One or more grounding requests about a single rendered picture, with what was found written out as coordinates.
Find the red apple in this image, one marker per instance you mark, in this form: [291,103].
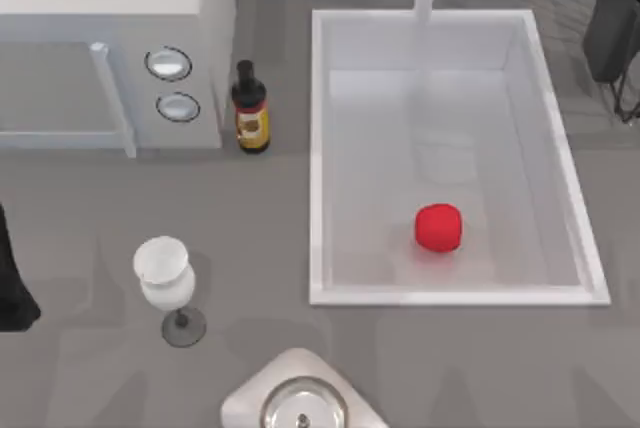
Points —
[438,228]

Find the white wine glass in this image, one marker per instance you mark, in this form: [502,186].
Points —
[165,273]

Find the white sink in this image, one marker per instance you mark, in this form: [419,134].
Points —
[450,158]

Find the dark brown bottle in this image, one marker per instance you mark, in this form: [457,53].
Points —
[252,118]

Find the small microwave knob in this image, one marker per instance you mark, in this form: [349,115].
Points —
[178,107]

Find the large microwave knob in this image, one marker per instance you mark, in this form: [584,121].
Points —
[168,63]

